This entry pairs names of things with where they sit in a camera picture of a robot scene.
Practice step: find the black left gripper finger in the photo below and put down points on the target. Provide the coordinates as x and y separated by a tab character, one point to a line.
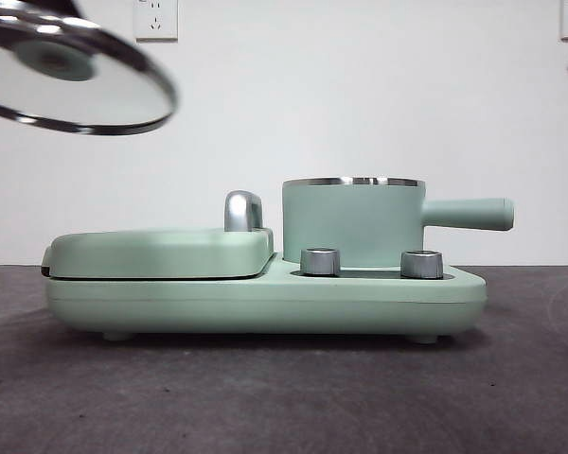
76	5

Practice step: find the glass pot lid green knob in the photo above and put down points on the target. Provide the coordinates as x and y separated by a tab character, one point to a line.
57	61

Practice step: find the silver control knob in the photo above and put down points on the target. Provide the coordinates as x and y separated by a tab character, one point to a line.
321	261
422	264

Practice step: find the mint green hinged griddle cover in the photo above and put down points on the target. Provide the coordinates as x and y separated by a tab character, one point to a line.
156	253

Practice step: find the mint green breakfast machine base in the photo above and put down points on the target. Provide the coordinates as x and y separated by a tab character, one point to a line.
265	302

